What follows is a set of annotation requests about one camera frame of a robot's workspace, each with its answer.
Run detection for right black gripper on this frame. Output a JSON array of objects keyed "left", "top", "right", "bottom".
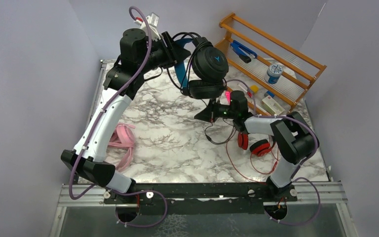
[{"left": 193, "top": 98, "right": 236, "bottom": 124}]

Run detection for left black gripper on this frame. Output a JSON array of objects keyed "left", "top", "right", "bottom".
[{"left": 137, "top": 30, "right": 190, "bottom": 73}]

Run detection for black blue headphones with cable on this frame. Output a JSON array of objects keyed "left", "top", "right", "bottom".
[{"left": 172, "top": 32, "right": 229, "bottom": 106}]

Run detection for pink headphones with cable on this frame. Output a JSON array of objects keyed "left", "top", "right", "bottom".
[{"left": 108, "top": 122, "right": 136, "bottom": 172}]

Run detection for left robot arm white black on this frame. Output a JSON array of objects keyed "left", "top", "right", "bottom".
[{"left": 61, "top": 28, "right": 192, "bottom": 203}]

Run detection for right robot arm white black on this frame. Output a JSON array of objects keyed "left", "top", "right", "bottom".
[{"left": 194, "top": 90, "right": 320, "bottom": 201}]

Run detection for pink highlighter marker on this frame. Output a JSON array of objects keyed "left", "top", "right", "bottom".
[{"left": 225, "top": 91, "right": 230, "bottom": 103}]

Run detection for white red pen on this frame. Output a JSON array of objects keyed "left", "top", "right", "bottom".
[{"left": 237, "top": 83, "right": 252, "bottom": 98}]

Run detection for yellow red small block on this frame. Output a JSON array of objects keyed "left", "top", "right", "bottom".
[{"left": 247, "top": 85, "right": 259, "bottom": 98}]

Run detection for white small box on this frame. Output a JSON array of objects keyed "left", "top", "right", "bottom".
[{"left": 261, "top": 96, "right": 286, "bottom": 115}]

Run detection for blue black tool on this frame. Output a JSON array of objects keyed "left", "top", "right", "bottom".
[{"left": 230, "top": 40, "right": 258, "bottom": 64}]

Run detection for orange wooden rack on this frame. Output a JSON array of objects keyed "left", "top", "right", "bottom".
[{"left": 216, "top": 13, "right": 327, "bottom": 112}]

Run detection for blue white round container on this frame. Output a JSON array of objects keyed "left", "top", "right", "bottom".
[{"left": 265, "top": 64, "right": 284, "bottom": 84}]

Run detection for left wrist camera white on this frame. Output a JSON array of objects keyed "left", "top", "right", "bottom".
[{"left": 134, "top": 12, "right": 161, "bottom": 41}]

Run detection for red black headphones with cable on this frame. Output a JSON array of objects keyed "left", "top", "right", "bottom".
[{"left": 225, "top": 130, "right": 283, "bottom": 183}]

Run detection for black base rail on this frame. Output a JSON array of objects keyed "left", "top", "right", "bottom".
[{"left": 104, "top": 182, "right": 297, "bottom": 215}]

